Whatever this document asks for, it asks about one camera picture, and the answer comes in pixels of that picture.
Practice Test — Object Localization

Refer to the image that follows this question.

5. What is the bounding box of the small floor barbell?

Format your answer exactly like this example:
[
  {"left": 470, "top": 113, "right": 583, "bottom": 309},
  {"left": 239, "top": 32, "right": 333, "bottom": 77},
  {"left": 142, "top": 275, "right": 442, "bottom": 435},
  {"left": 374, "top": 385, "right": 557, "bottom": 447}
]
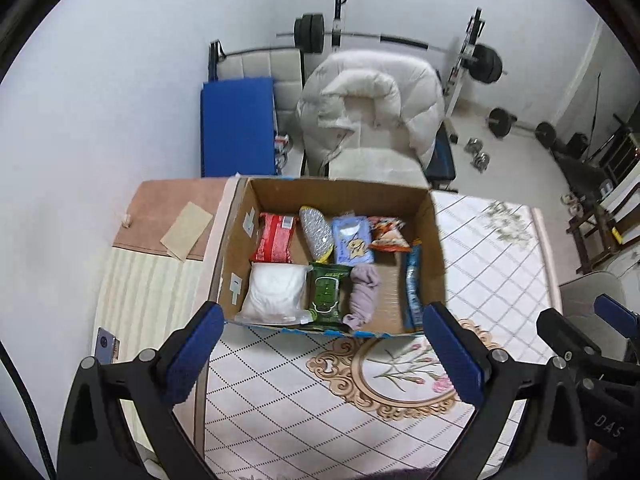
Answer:
[{"left": 486, "top": 107, "right": 556, "bottom": 148}]

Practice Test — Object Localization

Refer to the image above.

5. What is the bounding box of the silver mesh sponge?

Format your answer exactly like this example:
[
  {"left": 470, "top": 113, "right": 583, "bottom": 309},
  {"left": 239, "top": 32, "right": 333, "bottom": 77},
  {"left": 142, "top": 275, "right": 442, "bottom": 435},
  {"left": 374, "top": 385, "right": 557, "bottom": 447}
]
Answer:
[{"left": 298, "top": 206, "right": 334, "bottom": 263}]

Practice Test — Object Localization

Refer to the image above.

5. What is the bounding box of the white cotton bag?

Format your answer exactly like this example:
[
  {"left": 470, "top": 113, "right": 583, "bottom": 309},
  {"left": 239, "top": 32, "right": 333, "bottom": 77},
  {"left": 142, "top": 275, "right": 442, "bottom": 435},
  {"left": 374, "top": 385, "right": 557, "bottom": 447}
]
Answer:
[{"left": 235, "top": 262, "right": 314, "bottom": 326}]

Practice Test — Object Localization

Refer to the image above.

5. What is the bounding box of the orange snack bag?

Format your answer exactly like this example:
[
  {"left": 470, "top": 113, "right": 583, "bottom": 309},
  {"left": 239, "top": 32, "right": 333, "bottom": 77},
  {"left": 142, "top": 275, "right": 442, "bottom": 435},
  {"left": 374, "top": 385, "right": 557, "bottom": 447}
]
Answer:
[{"left": 368, "top": 217, "right": 411, "bottom": 252}]

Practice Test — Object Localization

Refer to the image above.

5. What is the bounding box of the white puffer jacket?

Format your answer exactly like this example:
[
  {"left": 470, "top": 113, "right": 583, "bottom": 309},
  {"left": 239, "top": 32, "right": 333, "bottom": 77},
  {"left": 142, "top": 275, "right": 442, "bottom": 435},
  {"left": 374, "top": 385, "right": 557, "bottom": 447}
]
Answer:
[{"left": 296, "top": 50, "right": 445, "bottom": 181}]

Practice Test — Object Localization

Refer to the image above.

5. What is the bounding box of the blue smartphone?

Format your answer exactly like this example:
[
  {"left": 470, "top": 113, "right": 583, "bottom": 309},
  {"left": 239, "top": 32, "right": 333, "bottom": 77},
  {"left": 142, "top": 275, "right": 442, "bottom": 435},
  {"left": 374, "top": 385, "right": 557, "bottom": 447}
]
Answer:
[{"left": 94, "top": 327, "right": 119, "bottom": 365}]

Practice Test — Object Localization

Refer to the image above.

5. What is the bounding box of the dark wooden stool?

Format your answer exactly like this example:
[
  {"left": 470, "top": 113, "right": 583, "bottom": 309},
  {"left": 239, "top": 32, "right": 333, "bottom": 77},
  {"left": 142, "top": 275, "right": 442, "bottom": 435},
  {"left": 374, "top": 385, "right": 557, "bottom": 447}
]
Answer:
[{"left": 566, "top": 184, "right": 639, "bottom": 275}]

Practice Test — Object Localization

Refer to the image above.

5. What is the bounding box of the long blue snack bag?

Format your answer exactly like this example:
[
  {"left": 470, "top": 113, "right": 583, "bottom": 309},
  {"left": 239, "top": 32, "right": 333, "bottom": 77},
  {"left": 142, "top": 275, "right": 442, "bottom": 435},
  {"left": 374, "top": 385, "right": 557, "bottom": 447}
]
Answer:
[{"left": 402, "top": 238, "right": 423, "bottom": 332}]

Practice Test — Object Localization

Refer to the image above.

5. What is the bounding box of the brown cardboard box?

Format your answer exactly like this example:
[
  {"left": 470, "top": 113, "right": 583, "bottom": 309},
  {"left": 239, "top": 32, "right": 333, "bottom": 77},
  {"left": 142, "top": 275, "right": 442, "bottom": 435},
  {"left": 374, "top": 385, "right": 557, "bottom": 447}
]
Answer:
[{"left": 211, "top": 173, "right": 447, "bottom": 338}]

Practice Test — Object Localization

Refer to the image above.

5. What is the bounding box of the blue padded weight bench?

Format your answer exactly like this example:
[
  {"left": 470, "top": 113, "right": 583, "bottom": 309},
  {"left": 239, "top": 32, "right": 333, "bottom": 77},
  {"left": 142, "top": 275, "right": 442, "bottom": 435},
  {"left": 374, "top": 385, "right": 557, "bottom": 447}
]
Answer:
[{"left": 424, "top": 122, "right": 457, "bottom": 190}]

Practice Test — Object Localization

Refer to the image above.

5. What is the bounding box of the blue star tissue pack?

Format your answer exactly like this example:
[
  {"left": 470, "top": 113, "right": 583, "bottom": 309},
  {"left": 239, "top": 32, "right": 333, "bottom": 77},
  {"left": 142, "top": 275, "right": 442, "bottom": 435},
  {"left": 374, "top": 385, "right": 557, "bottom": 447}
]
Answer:
[{"left": 331, "top": 216, "right": 374, "bottom": 266}]

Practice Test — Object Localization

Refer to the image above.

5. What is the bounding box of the tan paper piece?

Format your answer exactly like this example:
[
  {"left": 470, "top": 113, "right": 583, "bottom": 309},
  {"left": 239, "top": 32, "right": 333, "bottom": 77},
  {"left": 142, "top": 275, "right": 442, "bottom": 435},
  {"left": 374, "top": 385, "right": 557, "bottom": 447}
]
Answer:
[{"left": 160, "top": 202, "right": 213, "bottom": 261}]

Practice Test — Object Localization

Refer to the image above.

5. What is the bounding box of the blue folded mat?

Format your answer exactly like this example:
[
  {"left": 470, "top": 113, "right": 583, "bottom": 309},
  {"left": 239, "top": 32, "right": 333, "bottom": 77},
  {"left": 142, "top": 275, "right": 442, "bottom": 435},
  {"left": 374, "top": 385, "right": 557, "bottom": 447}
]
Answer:
[{"left": 201, "top": 77, "right": 276, "bottom": 178}]

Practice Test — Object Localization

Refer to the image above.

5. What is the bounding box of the chrome dumbbell pair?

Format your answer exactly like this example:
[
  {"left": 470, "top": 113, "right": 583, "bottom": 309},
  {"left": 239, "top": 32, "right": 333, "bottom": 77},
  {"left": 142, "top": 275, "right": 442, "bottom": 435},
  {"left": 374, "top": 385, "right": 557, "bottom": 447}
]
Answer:
[{"left": 464, "top": 138, "right": 490, "bottom": 174}]

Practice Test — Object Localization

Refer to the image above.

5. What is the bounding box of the beige sofa chair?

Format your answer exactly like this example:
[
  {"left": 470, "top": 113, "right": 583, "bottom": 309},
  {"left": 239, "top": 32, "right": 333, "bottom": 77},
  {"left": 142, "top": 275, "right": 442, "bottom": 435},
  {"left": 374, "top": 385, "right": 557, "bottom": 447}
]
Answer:
[{"left": 208, "top": 41, "right": 444, "bottom": 188}]

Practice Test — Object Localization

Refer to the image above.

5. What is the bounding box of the red snack pack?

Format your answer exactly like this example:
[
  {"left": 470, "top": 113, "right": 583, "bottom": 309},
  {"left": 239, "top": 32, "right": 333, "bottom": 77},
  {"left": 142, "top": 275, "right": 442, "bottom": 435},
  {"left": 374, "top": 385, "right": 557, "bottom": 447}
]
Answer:
[{"left": 250, "top": 212, "right": 296, "bottom": 263}]

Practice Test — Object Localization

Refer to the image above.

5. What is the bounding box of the barbell with black plates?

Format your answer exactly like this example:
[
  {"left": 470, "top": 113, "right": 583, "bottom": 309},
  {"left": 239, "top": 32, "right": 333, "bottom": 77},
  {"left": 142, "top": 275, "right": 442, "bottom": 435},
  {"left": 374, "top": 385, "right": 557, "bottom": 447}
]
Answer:
[{"left": 277, "top": 8, "right": 506, "bottom": 84}]

